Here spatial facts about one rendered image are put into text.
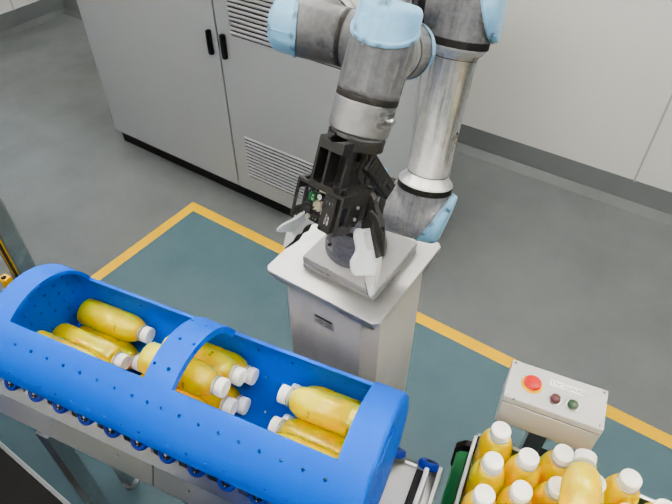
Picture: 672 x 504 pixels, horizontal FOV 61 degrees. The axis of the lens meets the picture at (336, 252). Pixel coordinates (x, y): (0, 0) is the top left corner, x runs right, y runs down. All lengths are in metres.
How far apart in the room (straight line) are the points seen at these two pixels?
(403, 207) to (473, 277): 1.86
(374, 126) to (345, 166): 0.06
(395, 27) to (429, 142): 0.54
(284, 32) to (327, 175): 0.22
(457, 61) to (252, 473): 0.83
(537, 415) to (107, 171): 3.17
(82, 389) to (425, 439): 1.53
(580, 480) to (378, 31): 0.84
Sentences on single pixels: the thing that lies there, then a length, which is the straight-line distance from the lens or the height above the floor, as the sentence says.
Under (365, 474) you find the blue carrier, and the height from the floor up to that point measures 1.21.
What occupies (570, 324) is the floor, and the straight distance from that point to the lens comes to 2.97.
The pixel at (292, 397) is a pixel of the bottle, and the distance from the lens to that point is 1.19.
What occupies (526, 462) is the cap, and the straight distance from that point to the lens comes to 1.23.
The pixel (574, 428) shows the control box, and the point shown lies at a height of 1.07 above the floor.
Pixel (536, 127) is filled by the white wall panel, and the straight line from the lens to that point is 3.74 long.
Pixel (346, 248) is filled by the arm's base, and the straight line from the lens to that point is 1.32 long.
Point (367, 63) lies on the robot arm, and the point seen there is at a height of 1.86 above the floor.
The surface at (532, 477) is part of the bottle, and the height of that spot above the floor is 1.06.
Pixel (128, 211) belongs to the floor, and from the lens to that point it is 3.56.
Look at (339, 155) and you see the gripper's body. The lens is 0.69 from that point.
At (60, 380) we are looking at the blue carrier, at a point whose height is 1.16.
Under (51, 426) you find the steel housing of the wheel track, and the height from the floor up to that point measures 0.87.
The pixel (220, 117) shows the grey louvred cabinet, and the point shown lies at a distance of 3.23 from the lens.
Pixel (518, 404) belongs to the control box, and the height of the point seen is 1.09.
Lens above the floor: 2.14
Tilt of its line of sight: 44 degrees down
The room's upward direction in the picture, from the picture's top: straight up
